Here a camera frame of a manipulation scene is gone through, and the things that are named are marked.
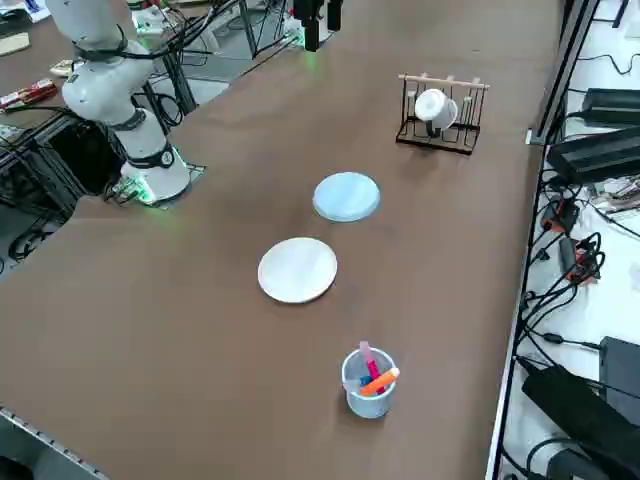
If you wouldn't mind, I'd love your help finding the white plate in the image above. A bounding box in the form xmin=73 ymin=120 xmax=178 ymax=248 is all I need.
xmin=257 ymin=236 xmax=339 ymax=305

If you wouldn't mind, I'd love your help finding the blue plate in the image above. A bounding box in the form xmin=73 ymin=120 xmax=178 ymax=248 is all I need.
xmin=312 ymin=171 xmax=381 ymax=224

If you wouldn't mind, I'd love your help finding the white mug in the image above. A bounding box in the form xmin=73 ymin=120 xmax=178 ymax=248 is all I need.
xmin=413 ymin=88 xmax=460 ymax=133

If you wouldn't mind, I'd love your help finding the white power strip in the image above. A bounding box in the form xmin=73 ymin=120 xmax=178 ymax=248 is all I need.
xmin=133 ymin=7 xmax=169 ymax=37

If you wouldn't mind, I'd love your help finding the red snack packet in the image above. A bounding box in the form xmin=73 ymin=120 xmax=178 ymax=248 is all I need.
xmin=0 ymin=81 xmax=60 ymax=110

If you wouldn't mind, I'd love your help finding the long black power brick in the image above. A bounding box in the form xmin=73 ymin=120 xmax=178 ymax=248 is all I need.
xmin=546 ymin=126 xmax=640 ymax=185

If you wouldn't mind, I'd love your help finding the wooden board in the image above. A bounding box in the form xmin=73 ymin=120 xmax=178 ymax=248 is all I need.
xmin=0 ymin=30 xmax=32 ymax=57

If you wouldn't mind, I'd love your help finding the red and black adapter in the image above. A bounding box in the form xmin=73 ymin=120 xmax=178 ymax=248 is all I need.
xmin=542 ymin=197 xmax=582 ymax=234
xmin=558 ymin=234 xmax=607 ymax=285

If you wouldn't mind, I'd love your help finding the pink marker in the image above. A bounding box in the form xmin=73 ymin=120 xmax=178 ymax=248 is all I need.
xmin=358 ymin=340 xmax=382 ymax=382

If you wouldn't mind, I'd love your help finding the pale blue pen cup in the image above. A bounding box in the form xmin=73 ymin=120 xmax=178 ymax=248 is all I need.
xmin=341 ymin=348 xmax=399 ymax=420

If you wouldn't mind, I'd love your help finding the black box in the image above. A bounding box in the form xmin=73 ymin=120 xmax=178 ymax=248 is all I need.
xmin=598 ymin=335 xmax=640 ymax=414

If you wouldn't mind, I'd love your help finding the black wire mug rack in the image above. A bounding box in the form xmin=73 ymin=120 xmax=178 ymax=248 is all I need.
xmin=395 ymin=72 xmax=490 ymax=156

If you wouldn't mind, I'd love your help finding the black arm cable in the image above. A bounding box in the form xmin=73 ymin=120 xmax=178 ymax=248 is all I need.
xmin=73 ymin=19 xmax=166 ymax=69

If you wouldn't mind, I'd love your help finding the aluminium frame post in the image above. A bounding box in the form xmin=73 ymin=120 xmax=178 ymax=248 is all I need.
xmin=527 ymin=0 xmax=604 ymax=147

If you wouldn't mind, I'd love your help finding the black equipment frame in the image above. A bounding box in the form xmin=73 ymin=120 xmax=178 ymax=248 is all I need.
xmin=0 ymin=107 xmax=129 ymax=224

